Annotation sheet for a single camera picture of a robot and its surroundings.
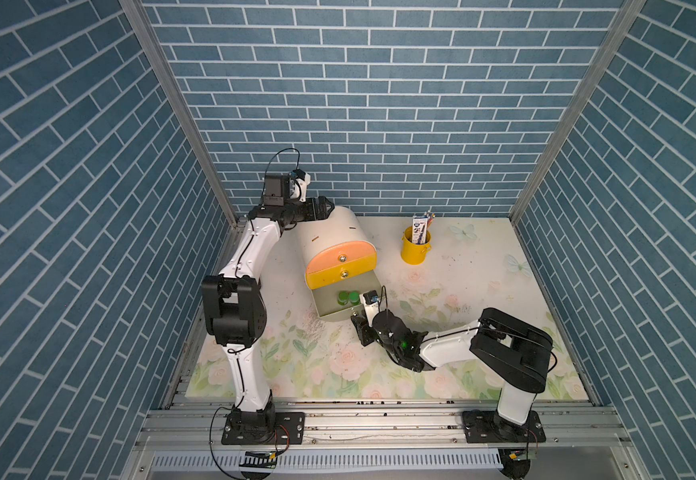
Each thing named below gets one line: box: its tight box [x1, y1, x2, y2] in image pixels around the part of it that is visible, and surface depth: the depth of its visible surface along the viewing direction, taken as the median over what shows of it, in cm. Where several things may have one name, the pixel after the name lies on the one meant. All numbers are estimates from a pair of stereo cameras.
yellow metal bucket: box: [400, 226, 432, 265], surface depth 104 cm
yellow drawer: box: [306, 252, 377, 290], surface depth 89 cm
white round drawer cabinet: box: [295, 206, 382, 291], surface depth 88 cm
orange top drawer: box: [307, 241, 376, 274], surface depth 84 cm
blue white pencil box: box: [411, 217, 428, 245], surface depth 101 cm
